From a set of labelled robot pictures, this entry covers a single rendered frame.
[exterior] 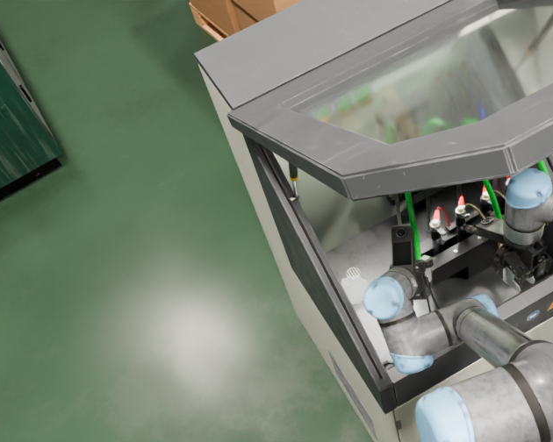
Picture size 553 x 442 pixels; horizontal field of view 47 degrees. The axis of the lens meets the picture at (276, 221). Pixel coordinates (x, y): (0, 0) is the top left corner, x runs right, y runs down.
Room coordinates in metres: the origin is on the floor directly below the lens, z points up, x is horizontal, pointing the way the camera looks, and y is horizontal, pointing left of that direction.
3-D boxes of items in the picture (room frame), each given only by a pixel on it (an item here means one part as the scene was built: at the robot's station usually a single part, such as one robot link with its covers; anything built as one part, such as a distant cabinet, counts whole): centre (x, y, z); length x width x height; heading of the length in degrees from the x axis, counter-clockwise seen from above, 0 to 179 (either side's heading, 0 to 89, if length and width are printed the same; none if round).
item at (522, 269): (0.67, -0.45, 1.36); 0.09 x 0.08 x 0.12; 10
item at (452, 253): (1.00, -0.51, 0.91); 0.34 x 0.10 x 0.15; 100
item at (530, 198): (0.67, -0.46, 1.51); 0.09 x 0.08 x 0.11; 60
